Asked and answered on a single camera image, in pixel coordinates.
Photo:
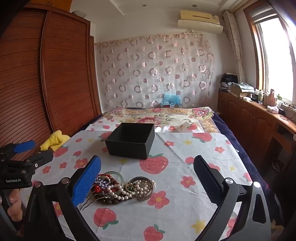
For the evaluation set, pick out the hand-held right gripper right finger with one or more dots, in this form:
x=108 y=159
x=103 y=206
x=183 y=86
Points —
x=208 y=183

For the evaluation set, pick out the person's left hand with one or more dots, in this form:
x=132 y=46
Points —
x=15 y=200

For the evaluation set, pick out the wooden framed window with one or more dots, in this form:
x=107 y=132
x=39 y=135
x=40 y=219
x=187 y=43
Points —
x=275 y=51

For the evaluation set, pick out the pale green jade bangle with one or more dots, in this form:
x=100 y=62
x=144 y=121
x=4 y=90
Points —
x=120 y=178

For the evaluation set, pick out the metal flower hairpin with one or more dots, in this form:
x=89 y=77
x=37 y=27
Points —
x=92 y=201

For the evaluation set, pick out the patterned window curtain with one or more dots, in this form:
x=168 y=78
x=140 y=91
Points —
x=234 y=46

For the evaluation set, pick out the pile of dark clothes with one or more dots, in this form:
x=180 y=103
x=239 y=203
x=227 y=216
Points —
x=227 y=80

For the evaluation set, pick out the blue fluffy toy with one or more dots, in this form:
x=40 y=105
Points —
x=171 y=99

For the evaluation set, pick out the white air conditioner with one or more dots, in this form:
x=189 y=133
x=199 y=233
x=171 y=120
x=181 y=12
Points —
x=198 y=23

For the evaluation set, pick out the circle patterned sheer curtain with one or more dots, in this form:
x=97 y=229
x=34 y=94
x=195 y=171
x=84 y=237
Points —
x=150 y=69

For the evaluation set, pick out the pink tissue pack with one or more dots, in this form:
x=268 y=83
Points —
x=272 y=109

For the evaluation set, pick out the dark blue bedsheet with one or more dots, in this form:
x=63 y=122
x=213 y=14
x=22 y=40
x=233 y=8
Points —
x=245 y=150

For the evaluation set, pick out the strawberry print sheet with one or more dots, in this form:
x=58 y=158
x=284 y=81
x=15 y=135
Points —
x=175 y=208

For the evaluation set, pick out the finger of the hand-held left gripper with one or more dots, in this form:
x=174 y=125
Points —
x=24 y=146
x=41 y=157

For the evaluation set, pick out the floral blanket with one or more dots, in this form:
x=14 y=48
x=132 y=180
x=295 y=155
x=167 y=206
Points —
x=161 y=118

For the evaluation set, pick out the white power strip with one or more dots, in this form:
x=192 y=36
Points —
x=289 y=109

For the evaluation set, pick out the black cardboard box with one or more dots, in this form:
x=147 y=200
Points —
x=129 y=141

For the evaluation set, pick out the engraved metal bangle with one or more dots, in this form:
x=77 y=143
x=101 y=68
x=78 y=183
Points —
x=144 y=198

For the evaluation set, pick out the open cardboard box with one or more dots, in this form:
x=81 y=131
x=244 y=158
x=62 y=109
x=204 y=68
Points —
x=239 y=90

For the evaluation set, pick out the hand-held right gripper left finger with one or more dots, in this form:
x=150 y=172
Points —
x=86 y=183

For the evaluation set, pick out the yellow cloth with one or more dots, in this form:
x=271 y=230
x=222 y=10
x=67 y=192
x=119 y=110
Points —
x=54 y=141

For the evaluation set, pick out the brown wooden wardrobe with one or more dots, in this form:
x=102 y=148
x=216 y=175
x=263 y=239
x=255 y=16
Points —
x=46 y=81

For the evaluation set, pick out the wooden side cabinet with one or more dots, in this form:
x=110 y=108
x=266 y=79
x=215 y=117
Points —
x=252 y=129

